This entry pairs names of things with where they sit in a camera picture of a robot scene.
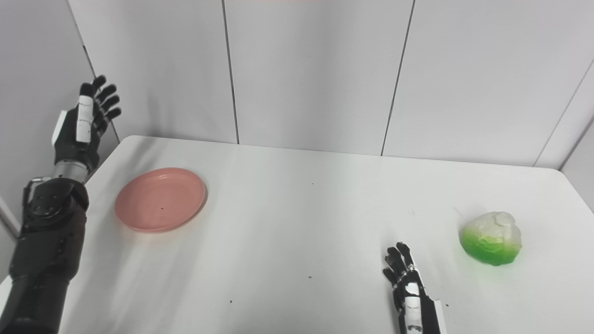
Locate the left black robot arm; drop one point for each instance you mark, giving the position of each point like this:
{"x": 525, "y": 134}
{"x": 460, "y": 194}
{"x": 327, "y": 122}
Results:
{"x": 46, "y": 250}

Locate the green white cabbage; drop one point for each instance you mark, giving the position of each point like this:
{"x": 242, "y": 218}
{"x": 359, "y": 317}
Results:
{"x": 491, "y": 239}

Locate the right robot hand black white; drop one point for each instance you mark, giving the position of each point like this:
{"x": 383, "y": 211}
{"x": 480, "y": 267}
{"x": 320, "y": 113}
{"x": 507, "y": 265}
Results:
{"x": 413, "y": 306}

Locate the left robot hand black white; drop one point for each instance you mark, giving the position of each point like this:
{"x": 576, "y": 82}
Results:
{"x": 79, "y": 134}

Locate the pink round plate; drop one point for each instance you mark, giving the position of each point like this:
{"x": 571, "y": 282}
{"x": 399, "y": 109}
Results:
{"x": 160, "y": 199}

